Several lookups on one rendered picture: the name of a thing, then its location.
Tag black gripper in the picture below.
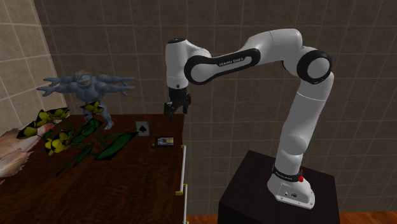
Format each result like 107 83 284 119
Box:
164 87 192 122

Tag grey spade playing card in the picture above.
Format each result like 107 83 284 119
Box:
135 121 151 137

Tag yellow black flower plant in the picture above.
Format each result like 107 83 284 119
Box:
16 100 139 178

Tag blue four-armed muscular figure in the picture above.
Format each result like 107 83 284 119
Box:
36 70 137 130

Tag dark robot stand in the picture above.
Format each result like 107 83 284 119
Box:
218 150 341 224

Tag dark wooden cabinet, white handles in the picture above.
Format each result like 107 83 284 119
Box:
0 113 190 224

